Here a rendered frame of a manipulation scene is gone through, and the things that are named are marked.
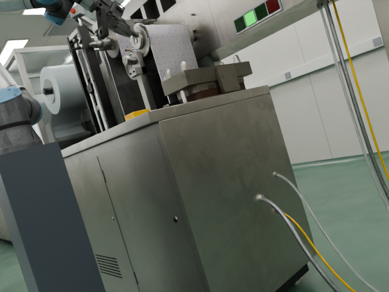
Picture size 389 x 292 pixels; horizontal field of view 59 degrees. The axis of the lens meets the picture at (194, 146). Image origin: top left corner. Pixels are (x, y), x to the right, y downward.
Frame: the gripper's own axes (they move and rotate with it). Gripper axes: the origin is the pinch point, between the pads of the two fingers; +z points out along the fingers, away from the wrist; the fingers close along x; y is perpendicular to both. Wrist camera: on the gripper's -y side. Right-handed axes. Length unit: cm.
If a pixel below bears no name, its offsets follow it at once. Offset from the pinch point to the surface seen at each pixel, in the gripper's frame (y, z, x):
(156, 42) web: 1.1, 8.9, -4.6
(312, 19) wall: 197, 187, 60
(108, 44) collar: 5.5, -2.6, 23.8
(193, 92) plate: -20.3, 25.4, -19.9
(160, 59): -4.9, 13.6, -4.6
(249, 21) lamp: 17, 34, -33
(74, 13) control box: 31, -19, 55
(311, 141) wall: 100, 268, 100
